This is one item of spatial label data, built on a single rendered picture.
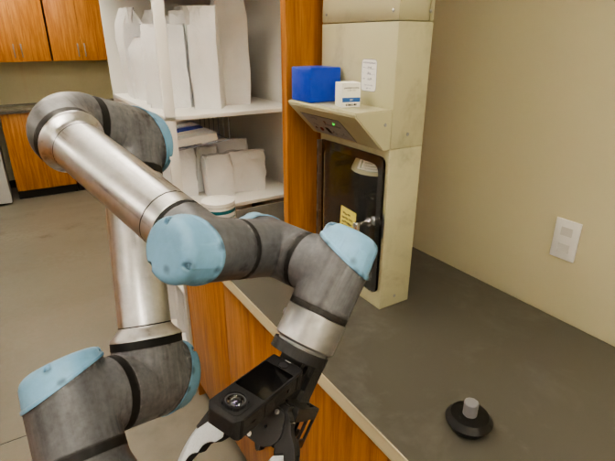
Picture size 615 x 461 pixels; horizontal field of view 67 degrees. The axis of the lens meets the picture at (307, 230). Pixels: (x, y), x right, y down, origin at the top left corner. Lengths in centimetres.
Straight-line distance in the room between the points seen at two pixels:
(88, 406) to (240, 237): 33
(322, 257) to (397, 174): 73
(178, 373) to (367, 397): 46
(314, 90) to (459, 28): 55
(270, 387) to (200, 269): 15
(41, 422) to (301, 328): 37
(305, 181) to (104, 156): 97
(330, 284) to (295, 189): 100
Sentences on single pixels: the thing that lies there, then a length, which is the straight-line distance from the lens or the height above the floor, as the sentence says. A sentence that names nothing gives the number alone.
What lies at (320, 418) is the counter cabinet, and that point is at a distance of 132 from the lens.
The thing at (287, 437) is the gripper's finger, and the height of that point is 127.
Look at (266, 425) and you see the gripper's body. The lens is 58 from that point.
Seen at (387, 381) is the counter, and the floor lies 94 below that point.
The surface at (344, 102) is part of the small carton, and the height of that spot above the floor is 152.
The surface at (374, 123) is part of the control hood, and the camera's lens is 117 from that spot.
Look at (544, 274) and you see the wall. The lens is 154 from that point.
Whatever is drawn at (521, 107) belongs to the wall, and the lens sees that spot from 150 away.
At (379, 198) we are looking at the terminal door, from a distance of 126.
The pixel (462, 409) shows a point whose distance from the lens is 106.
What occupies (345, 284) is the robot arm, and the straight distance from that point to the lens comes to 55.
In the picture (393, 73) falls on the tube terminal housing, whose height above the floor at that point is 159.
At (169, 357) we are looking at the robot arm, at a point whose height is 120.
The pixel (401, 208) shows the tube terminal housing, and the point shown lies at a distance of 131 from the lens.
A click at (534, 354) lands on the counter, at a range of 134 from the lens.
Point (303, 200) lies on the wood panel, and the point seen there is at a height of 117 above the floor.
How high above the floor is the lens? 167
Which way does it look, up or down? 22 degrees down
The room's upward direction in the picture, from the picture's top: straight up
